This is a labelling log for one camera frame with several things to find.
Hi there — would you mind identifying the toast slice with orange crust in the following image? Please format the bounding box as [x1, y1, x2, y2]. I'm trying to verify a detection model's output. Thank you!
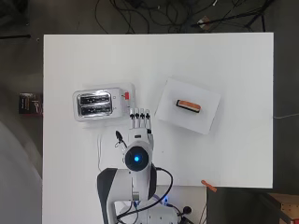
[176, 98, 202, 110]

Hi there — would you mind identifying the white toaster cable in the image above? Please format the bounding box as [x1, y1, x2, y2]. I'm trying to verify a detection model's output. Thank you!
[96, 133, 105, 173]

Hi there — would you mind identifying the white floor cable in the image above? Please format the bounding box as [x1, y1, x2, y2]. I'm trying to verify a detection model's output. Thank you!
[273, 112, 299, 120]

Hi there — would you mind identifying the orange tape strip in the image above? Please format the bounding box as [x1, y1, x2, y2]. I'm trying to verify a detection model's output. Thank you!
[200, 179, 219, 193]

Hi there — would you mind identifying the wooden box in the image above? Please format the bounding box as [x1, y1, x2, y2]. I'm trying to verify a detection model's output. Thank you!
[268, 192, 299, 224]

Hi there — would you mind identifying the steel toaster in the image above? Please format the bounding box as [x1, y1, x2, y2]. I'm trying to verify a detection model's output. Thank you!
[72, 87, 132, 122]

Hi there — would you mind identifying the bundle of black floor cables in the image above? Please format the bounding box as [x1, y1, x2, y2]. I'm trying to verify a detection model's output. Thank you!
[93, 0, 194, 35]

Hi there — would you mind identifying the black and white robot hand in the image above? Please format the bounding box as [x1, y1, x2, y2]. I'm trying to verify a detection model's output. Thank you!
[128, 106, 155, 147]

